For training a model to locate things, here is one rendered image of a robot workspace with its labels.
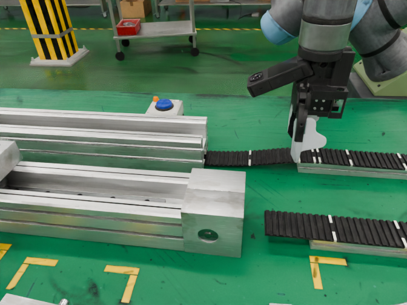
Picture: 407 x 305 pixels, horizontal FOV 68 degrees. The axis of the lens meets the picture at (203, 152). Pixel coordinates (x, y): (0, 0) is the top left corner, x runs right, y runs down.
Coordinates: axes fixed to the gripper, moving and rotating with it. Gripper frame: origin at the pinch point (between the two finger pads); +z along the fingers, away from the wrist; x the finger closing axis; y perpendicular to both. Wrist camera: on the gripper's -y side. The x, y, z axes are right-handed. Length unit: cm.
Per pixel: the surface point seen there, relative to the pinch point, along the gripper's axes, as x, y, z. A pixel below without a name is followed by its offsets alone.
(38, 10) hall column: 255, -225, 28
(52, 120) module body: 2, -54, -2
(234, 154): 1.5, -11.4, 4.5
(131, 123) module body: 2.4, -34.5, -1.8
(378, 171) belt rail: -1.4, 17.8, 4.4
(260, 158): -0.7, -5.8, 3.5
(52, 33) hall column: 255, -217, 51
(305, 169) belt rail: -2.0, 3.4, 4.5
